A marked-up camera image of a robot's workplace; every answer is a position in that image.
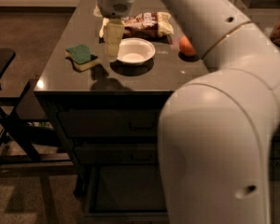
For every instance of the orange fruit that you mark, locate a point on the orange fruit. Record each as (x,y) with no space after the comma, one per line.
(186,47)

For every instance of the green and yellow sponge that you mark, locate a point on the green and yellow sponge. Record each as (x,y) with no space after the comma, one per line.
(82,57)

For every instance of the brown chip bag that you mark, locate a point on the brown chip bag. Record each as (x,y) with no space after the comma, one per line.
(148,25)

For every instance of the white paper bowl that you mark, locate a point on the white paper bowl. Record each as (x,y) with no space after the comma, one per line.
(135,51)

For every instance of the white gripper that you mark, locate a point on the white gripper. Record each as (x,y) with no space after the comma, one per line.
(114,6)

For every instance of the middle left drawer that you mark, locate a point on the middle left drawer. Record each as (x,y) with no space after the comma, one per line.
(116,153)

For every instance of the dark wooden chair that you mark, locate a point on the dark wooden chair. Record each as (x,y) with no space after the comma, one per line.
(24,121)

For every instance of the open bottom left drawer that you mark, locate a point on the open bottom left drawer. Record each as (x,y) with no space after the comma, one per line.
(125,194)

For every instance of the top left drawer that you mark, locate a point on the top left drawer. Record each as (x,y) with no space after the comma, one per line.
(109,123)

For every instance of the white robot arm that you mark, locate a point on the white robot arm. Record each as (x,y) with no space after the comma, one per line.
(215,132)

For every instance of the middle right drawer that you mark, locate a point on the middle right drawer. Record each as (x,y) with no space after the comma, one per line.
(275,153)

